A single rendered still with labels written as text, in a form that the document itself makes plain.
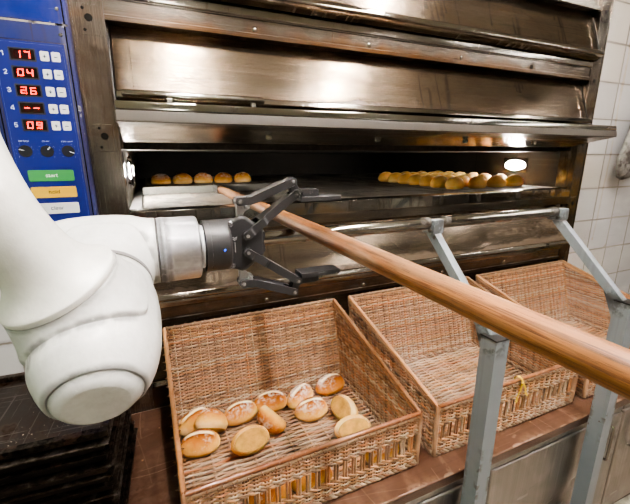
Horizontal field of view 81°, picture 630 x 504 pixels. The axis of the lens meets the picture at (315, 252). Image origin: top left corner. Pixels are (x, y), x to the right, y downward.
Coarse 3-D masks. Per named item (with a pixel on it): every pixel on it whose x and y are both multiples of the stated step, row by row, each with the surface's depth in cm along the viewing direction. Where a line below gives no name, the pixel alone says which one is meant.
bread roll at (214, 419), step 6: (204, 414) 97; (210, 414) 97; (216, 414) 98; (222, 414) 100; (198, 420) 96; (204, 420) 95; (210, 420) 96; (216, 420) 97; (222, 420) 99; (198, 426) 95; (204, 426) 95; (210, 426) 96; (216, 426) 97; (222, 426) 98
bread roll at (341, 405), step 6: (336, 396) 108; (342, 396) 107; (336, 402) 107; (342, 402) 105; (348, 402) 104; (336, 408) 105; (342, 408) 104; (348, 408) 103; (354, 408) 103; (336, 414) 104; (342, 414) 103; (348, 414) 102; (354, 414) 102
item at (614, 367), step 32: (224, 192) 130; (288, 224) 74; (352, 256) 52; (384, 256) 46; (416, 288) 40; (448, 288) 36; (480, 320) 33; (512, 320) 30; (544, 320) 28; (544, 352) 28; (576, 352) 25; (608, 352) 24; (608, 384) 24
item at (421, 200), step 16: (464, 192) 148; (480, 192) 148; (496, 192) 149; (512, 192) 153; (528, 192) 157; (544, 192) 161; (560, 192) 165; (160, 208) 104; (176, 208) 104; (192, 208) 104; (208, 208) 105; (224, 208) 107; (288, 208) 115; (304, 208) 117; (320, 208) 119; (336, 208) 122; (352, 208) 124; (368, 208) 127; (384, 208) 129; (400, 208) 132
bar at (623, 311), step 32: (352, 224) 83; (384, 224) 86; (416, 224) 89; (448, 224) 93; (448, 256) 88; (608, 288) 101; (480, 352) 81; (480, 384) 82; (480, 416) 82; (608, 416) 104; (480, 448) 83; (480, 480) 86; (576, 480) 113
